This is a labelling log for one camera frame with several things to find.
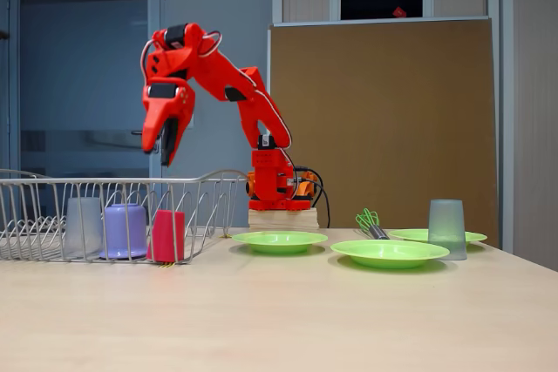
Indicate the yellow black striped tape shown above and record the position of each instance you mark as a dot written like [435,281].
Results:
[167,264]

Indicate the purple plastic mug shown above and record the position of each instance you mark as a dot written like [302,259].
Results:
[124,232]

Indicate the grey framed glass door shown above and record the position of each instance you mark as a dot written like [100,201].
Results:
[87,84]

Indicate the grey translucent plastic cup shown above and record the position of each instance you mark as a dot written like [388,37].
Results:
[447,228]
[83,228]

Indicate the small red object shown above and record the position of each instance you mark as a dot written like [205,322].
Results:
[399,11]

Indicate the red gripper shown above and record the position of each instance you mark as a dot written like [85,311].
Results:
[162,107]

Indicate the red plastic cup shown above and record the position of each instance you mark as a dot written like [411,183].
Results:
[168,237]

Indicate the green plastic plate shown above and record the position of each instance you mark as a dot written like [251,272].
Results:
[410,234]
[279,241]
[388,254]

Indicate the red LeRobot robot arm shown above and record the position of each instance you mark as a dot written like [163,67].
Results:
[261,110]

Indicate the wooden base block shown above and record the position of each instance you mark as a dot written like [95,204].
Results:
[283,219]

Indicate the orange table clamp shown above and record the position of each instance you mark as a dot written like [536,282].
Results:
[250,184]
[310,187]

